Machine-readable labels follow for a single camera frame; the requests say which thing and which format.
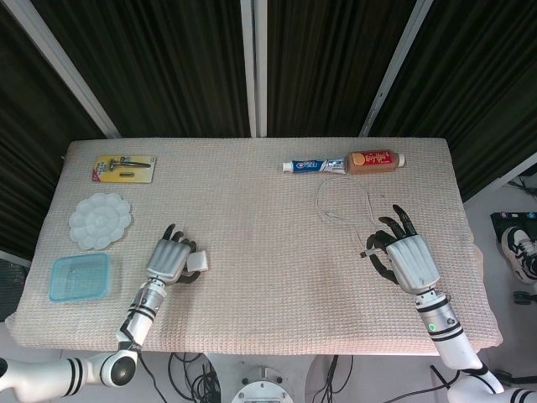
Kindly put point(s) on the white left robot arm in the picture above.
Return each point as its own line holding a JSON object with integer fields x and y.
{"x": 138, "y": 323}

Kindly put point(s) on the blue and white toothpaste tube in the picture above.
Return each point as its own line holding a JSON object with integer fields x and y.
{"x": 310, "y": 165}

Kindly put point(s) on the blue translucent plastic container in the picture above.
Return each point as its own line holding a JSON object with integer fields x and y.
{"x": 79, "y": 277}

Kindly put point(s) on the white flower-shaped paint palette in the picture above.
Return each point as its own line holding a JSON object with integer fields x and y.
{"x": 100, "y": 220}

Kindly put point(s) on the black pleated curtain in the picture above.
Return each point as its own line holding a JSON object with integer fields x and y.
{"x": 168, "y": 63}

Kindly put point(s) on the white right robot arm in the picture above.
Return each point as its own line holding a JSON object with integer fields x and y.
{"x": 453, "y": 344}

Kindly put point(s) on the silver and black left robot hand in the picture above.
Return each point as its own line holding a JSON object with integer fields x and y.
{"x": 168, "y": 260}

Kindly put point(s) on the razor in yellow blister pack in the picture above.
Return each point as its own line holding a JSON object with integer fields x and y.
{"x": 126, "y": 172}

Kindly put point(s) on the white charger block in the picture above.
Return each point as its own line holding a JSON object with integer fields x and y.
{"x": 198, "y": 261}

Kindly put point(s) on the brown bottle with red label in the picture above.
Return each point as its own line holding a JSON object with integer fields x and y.
{"x": 373, "y": 162}

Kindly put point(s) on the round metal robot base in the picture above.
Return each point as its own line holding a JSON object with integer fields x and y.
{"x": 262, "y": 392}

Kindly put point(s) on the silver and black right robot hand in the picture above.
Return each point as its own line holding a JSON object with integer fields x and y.
{"x": 413, "y": 260}

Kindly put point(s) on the white metal frame post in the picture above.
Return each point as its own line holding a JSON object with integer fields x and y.
{"x": 253, "y": 63}
{"x": 398, "y": 63}
{"x": 63, "y": 59}

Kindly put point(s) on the black and white sneaker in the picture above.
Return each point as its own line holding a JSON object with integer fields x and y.
{"x": 518, "y": 252}

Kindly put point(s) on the beige waffle-weave tablecloth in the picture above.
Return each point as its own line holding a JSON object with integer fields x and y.
{"x": 268, "y": 252}

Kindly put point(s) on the black electronic device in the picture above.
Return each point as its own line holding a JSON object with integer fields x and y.
{"x": 514, "y": 220}

